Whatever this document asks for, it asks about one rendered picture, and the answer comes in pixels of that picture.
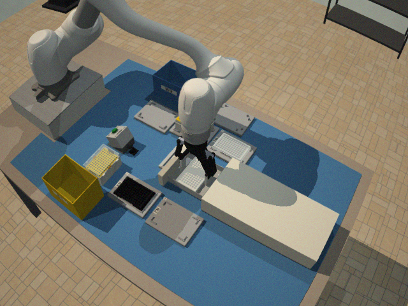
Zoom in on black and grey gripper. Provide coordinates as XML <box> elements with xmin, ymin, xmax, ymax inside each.
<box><xmin>175</xmin><ymin>136</ymin><xmax>217</xmax><ymax>185</ymax></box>

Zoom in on blue open-top bin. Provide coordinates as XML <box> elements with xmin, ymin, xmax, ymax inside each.
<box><xmin>152</xmin><ymin>60</ymin><xmax>197</xmax><ymax>106</ymax></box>

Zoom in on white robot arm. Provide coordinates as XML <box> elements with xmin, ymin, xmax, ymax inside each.
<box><xmin>27</xmin><ymin>0</ymin><xmax>244</xmax><ymax>145</ymax></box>

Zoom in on yellow open-top bin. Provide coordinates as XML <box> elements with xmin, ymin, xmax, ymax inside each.
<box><xmin>42</xmin><ymin>155</ymin><xmax>104</xmax><ymax>220</ymax></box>

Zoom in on blue bench mat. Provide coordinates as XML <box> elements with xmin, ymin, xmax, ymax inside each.
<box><xmin>10</xmin><ymin>59</ymin><xmax>362</xmax><ymax>306</ymax></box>

